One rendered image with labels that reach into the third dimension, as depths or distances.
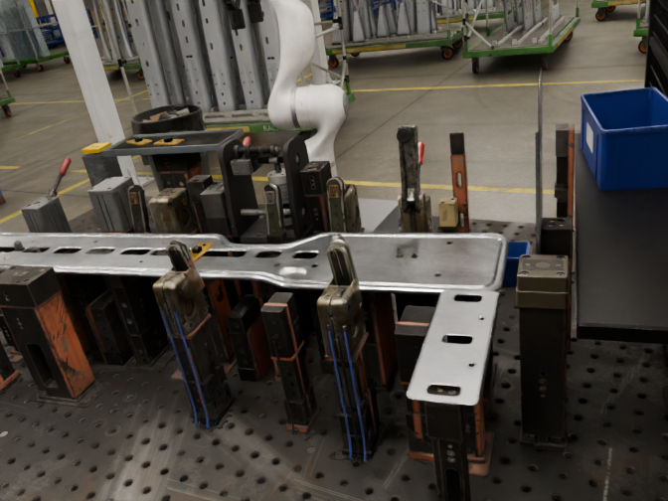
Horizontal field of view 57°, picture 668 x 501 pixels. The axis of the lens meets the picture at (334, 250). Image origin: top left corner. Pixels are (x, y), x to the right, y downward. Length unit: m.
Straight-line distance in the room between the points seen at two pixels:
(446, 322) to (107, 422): 0.83
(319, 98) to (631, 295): 1.05
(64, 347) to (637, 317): 1.18
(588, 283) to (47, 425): 1.18
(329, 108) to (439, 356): 0.99
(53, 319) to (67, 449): 0.28
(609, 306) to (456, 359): 0.24
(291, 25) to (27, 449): 1.23
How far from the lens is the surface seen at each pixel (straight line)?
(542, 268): 1.03
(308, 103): 1.78
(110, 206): 1.67
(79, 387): 1.60
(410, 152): 1.30
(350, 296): 1.04
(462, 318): 1.02
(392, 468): 1.20
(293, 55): 1.79
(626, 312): 0.99
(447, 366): 0.92
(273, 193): 1.42
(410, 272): 1.17
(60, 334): 1.54
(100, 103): 5.37
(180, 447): 1.36
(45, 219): 1.86
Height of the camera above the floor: 1.56
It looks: 26 degrees down
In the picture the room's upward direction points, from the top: 10 degrees counter-clockwise
